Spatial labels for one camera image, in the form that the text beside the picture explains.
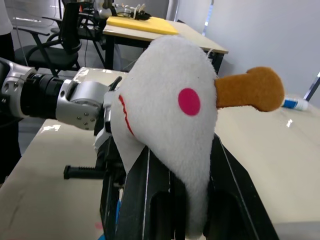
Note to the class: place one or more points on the grey metal post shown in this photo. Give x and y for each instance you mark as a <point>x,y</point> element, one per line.
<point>312,86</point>

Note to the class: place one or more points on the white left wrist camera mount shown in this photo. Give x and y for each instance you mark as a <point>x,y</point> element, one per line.
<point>108,117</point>

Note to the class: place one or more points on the black office chair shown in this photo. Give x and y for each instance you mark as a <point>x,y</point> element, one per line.
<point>47,50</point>

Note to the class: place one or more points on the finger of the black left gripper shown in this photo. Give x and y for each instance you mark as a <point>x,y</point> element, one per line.
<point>110,212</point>
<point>80,171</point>

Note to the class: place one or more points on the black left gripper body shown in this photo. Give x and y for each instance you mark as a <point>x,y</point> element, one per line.
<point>110,160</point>

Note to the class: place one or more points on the black upright stand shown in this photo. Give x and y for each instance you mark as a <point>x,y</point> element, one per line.
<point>71,27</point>

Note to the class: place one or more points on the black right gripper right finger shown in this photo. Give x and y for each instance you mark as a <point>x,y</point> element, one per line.
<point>232,200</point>

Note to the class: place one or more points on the silver background robot gripper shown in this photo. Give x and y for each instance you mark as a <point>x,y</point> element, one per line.
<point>125,10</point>

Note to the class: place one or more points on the white plush duck toy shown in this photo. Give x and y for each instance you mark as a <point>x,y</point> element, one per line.
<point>165,100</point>

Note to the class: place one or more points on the white bottle with blue label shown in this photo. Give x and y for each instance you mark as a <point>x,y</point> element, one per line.
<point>295,103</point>

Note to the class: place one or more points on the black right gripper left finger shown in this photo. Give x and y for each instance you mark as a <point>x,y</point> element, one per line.
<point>140,200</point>

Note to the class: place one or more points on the beige side table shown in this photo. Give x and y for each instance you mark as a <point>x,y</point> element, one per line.
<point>160,40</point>

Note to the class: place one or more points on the yellow foam board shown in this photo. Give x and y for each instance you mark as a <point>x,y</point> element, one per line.
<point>142,25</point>

